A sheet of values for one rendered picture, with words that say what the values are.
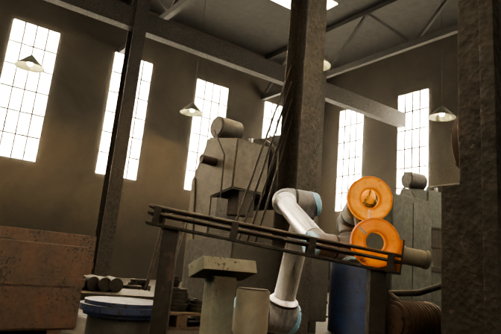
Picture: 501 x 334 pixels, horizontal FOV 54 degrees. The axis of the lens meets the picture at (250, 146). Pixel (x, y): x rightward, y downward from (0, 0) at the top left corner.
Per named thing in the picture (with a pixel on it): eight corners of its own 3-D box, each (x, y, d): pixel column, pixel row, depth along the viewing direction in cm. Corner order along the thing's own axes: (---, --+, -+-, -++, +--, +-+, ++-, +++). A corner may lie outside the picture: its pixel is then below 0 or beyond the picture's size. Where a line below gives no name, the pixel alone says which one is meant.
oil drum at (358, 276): (395, 338, 520) (397, 251, 541) (356, 338, 487) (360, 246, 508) (353, 329, 568) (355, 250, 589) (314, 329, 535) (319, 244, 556)
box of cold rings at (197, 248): (272, 320, 582) (278, 245, 603) (326, 333, 506) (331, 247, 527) (177, 318, 517) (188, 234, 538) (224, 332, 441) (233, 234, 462)
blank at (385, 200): (395, 180, 171) (392, 181, 174) (350, 172, 171) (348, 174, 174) (391, 224, 167) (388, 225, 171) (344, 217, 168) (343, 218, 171)
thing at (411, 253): (430, 270, 153) (432, 250, 155) (401, 264, 154) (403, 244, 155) (423, 269, 159) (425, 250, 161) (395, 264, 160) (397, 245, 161)
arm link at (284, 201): (269, 182, 248) (313, 232, 184) (292, 186, 252) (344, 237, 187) (264, 203, 250) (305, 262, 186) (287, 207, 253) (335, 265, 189)
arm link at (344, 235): (330, 265, 193) (329, 234, 199) (357, 268, 196) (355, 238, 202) (341, 258, 185) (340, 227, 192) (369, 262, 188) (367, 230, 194)
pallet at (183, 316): (203, 319, 530) (207, 276, 540) (240, 331, 462) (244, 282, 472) (89, 315, 472) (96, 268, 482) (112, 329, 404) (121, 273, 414)
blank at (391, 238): (379, 278, 154) (376, 277, 157) (410, 240, 157) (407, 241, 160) (341, 244, 156) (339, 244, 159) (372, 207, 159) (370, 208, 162)
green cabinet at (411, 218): (355, 332, 533) (360, 194, 569) (396, 332, 572) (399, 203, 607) (391, 341, 495) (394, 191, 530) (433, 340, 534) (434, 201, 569)
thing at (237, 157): (161, 300, 729) (185, 115, 796) (226, 301, 805) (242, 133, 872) (221, 312, 622) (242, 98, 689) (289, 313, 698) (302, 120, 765)
